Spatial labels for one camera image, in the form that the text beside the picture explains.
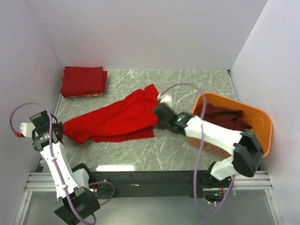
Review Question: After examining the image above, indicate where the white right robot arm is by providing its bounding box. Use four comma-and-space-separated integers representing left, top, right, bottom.
153, 103, 264, 188

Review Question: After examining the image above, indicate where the maroon crumpled shirt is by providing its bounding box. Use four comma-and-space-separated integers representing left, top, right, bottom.
204, 103, 252, 132

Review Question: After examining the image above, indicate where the orange plastic basket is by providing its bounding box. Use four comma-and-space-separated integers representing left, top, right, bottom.
192, 92, 273, 158

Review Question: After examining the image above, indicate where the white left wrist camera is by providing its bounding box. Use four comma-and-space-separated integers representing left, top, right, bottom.
14, 122, 35, 138

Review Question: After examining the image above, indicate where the folded patterned orange shirt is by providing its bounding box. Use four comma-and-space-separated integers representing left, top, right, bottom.
67, 93, 103, 99

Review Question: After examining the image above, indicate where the folded dark red shirt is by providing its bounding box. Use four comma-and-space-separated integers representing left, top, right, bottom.
60, 66, 107, 98

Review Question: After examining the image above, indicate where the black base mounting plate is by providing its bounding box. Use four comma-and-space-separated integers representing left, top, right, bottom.
65, 170, 233, 204

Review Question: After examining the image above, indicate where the aluminium frame rail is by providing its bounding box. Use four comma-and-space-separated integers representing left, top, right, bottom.
24, 172, 56, 192

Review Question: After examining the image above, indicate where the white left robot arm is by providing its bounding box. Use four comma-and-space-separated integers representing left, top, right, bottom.
30, 111, 100, 225

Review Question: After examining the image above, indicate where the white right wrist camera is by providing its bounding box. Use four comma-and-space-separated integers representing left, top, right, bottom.
157, 94, 173, 107

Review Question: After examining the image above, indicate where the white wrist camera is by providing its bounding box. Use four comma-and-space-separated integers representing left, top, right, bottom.
14, 122, 35, 138
157, 94, 173, 107

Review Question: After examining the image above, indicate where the bright red t-shirt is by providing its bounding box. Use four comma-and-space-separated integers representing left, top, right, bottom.
63, 84, 158, 144

